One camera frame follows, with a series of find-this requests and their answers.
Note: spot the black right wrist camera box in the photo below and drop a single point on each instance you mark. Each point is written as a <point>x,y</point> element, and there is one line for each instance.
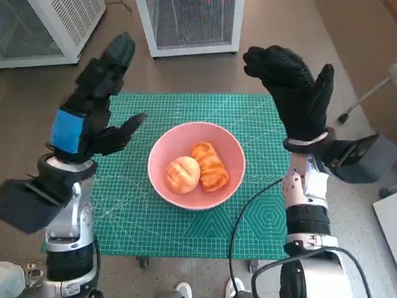
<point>356,158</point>

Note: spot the round toy bread bun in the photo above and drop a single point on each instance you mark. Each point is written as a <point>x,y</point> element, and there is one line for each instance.
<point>183,175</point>

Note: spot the black table caster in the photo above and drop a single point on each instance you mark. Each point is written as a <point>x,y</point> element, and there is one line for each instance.
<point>252,266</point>
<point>142,263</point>

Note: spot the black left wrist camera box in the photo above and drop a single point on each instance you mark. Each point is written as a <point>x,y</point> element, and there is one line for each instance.
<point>24,201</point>

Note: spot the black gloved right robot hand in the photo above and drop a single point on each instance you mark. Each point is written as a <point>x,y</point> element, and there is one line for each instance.
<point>297,102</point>

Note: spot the green cutting mat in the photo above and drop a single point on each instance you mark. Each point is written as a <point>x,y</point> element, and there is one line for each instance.
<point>124,201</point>

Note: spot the white foot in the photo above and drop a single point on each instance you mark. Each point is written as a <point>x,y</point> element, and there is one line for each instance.
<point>184,290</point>
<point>234,287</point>

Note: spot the pink bowl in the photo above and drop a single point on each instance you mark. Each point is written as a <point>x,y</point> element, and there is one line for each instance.
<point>183,136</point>

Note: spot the twisted orange toy bread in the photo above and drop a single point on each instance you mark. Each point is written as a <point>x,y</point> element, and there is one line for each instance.
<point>214,174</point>

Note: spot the silver metal bracket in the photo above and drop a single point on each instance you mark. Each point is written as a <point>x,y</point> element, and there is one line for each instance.
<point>34,274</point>

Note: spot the person's leg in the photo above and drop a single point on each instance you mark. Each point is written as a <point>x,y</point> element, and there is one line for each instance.
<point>10,279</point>

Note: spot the white cabinet with mesh door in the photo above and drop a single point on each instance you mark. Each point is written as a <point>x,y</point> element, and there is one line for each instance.
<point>192,51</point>

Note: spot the white board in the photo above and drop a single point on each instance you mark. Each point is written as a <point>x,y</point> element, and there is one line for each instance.
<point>387,217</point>

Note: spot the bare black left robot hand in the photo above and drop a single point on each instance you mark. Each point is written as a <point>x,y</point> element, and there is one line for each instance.
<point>93,93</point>

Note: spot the grey chair with silver leg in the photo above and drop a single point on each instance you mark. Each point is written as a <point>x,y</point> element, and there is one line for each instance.
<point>363,97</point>

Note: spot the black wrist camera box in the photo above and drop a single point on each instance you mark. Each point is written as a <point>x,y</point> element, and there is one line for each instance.
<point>24,201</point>
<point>356,158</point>

